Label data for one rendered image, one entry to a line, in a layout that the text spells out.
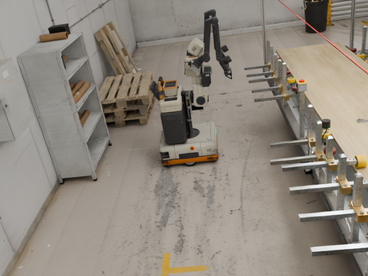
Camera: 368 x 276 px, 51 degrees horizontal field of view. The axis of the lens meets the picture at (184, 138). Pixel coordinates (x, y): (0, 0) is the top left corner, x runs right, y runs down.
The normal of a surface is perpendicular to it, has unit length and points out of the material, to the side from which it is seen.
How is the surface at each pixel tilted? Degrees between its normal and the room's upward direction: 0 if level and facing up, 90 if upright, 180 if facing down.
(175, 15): 90
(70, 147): 90
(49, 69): 90
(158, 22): 90
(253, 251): 0
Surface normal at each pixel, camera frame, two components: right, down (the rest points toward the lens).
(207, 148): -0.04, 0.46
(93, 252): -0.14, -0.88
